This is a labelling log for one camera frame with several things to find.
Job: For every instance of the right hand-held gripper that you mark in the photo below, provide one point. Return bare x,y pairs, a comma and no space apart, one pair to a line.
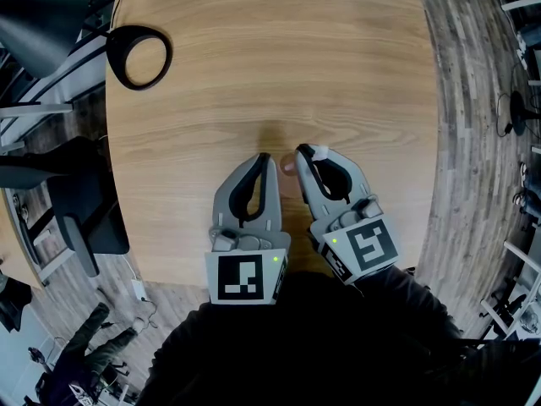
359,243

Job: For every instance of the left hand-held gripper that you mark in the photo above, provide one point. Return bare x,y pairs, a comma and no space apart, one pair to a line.
249,243

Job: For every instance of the translucent pinkish cup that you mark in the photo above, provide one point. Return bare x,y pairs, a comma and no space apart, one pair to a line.
289,171

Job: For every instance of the person's right forearm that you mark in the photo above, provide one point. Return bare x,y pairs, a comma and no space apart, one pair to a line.
410,298

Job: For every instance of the person's left forearm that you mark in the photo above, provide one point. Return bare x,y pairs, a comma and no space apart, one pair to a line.
198,345

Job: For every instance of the white power strip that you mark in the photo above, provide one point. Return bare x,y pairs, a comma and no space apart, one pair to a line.
138,290

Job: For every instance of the black office chair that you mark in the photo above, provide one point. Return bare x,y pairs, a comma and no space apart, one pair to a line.
80,214

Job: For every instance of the person's black clothing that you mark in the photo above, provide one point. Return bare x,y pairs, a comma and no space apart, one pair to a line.
321,353

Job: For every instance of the black round floor stand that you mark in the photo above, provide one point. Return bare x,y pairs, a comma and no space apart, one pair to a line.
518,112

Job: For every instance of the black desk lamp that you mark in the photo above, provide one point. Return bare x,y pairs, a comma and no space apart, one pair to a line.
139,28

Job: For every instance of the white table frame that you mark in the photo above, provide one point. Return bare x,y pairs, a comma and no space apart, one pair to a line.
522,269

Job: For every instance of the white metal frame rack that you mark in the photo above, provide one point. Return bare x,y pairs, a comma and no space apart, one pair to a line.
38,109

